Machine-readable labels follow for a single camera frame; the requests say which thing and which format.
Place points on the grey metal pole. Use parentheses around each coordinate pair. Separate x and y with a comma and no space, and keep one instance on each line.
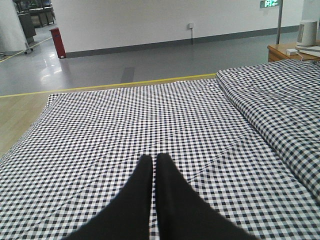
(279,21)

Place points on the checkered bed sheet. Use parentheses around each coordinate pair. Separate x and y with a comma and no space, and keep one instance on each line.
(84,146)

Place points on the checkered folded duvet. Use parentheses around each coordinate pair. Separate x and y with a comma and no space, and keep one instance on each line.
(281,100)

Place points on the green exit sign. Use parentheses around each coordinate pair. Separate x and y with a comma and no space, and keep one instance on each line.
(269,3)

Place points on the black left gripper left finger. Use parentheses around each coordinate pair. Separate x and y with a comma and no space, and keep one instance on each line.
(127,216)

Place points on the white cylindrical speaker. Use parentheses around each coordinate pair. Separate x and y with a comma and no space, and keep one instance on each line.
(307,33)

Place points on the white power adapter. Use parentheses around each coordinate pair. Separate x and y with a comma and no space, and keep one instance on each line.
(291,52)

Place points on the red floor box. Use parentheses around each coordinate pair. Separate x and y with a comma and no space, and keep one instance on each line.
(58,43)

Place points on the wooden nightstand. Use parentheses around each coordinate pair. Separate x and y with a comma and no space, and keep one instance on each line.
(277,52)

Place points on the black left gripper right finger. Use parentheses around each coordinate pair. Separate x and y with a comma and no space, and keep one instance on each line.
(182,214)

